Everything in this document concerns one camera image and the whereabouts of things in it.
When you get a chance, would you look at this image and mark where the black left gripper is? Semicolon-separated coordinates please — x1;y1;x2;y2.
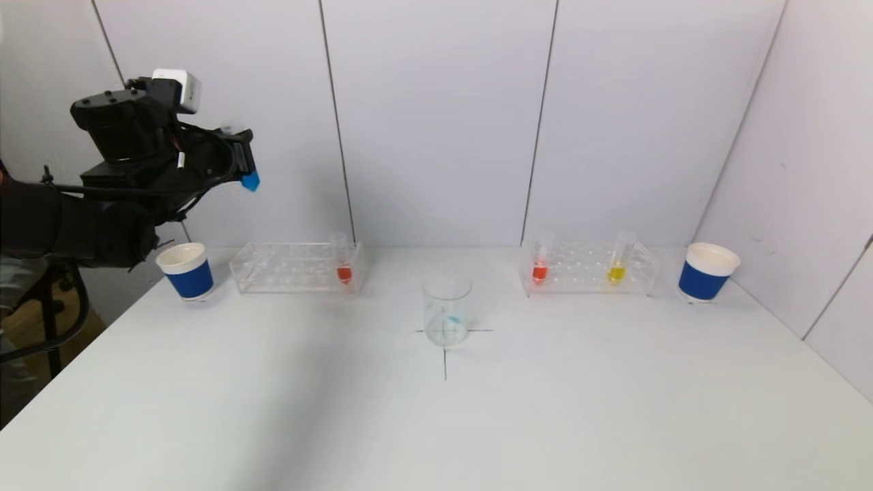
193;128;257;185

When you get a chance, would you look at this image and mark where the blue pigment test tube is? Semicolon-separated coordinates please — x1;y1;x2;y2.
221;122;261;193

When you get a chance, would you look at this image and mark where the blue white paper cup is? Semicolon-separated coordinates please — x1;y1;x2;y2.
156;243;215;301
678;243;741;303

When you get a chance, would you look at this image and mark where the clear acrylic test tube rack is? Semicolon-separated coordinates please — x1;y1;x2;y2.
229;242;364;296
520;241;660;297

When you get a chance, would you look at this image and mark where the orange pigment test tube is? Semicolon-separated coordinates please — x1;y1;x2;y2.
330;233;355;286
531;232;554;286

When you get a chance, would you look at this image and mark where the clear glass beaker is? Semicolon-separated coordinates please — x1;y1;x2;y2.
421;271;473;348

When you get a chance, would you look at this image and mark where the yellow pigment test tube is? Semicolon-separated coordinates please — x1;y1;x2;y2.
606;232;636;286

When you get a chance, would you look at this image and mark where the black metal stand leg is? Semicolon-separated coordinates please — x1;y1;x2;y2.
27;266;70;377

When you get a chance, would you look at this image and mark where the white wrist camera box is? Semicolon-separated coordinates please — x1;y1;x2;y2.
152;68;203;115

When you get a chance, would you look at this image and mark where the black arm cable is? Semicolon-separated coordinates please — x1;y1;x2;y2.
0;123;241;364

